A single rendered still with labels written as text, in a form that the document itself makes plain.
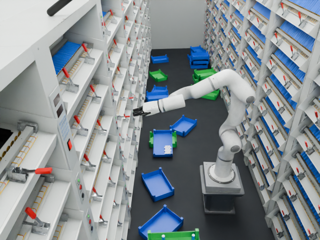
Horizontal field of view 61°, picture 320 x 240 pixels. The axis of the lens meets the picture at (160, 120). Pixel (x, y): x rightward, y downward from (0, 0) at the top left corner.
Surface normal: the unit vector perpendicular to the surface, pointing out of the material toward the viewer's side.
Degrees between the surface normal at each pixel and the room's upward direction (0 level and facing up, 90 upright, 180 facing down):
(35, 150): 17
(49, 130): 90
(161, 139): 23
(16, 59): 90
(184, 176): 0
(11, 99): 90
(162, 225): 0
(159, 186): 0
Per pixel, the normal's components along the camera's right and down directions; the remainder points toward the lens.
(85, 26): -0.01, 0.55
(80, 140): 0.25, -0.80
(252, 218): -0.03, -0.83
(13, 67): 1.00, -0.02
